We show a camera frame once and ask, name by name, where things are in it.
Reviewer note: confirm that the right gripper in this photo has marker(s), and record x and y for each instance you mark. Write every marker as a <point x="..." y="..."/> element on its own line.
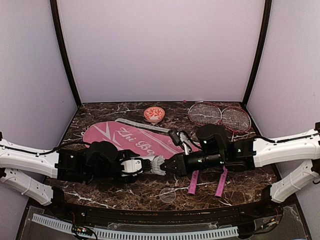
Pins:
<point x="174" y="171"/>

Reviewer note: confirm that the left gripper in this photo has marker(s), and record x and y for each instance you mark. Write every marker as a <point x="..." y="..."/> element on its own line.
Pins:
<point x="127" y="153"/>

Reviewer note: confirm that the white shuttlecock tube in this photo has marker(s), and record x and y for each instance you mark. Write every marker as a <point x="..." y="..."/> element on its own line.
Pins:
<point x="144" y="165"/>

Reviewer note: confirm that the clear plastic tube lid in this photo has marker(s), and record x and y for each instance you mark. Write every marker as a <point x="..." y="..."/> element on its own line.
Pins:
<point x="167" y="195"/>

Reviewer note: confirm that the shuttlecock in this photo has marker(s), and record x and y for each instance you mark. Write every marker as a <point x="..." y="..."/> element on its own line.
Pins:
<point x="156" y="166"/>

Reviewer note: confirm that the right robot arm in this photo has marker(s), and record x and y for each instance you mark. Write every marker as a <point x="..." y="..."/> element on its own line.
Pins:
<point x="251" y="153"/>

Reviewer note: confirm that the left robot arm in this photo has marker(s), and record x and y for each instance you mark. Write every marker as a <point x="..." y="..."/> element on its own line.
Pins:
<point x="59" y="163"/>

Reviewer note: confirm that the left red badminton racket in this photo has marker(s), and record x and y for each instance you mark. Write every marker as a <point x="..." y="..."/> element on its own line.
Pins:
<point x="202" y="113"/>

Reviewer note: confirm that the red badminton racket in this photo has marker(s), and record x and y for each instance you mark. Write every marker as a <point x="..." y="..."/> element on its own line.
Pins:
<point x="236" y="120"/>
<point x="202" y="113"/>

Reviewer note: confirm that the right red badminton racket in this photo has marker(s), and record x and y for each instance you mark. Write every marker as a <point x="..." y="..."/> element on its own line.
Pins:
<point x="236" y="120"/>

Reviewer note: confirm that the pink racket bag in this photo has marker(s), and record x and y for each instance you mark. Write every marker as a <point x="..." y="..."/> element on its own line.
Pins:
<point x="125" y="137"/>

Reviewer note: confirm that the red white patterned bowl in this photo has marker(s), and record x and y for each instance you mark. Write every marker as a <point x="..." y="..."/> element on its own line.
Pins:
<point x="154" y="114"/>

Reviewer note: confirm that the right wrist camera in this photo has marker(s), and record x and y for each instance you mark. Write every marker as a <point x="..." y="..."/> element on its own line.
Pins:
<point x="182" y="139"/>

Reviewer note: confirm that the white cable tray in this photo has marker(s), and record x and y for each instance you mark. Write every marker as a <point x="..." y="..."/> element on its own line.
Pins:
<point x="135" y="232"/>

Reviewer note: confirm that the left black frame post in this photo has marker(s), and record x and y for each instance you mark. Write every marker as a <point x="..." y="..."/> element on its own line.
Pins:
<point x="63" y="51"/>

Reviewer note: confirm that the black frame post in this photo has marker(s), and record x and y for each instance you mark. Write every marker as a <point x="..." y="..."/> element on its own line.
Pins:
<point x="63" y="51"/>
<point x="258" y="52"/>

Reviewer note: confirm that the right black frame post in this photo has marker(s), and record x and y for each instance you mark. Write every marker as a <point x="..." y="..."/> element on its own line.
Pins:
<point x="258" y="52"/>

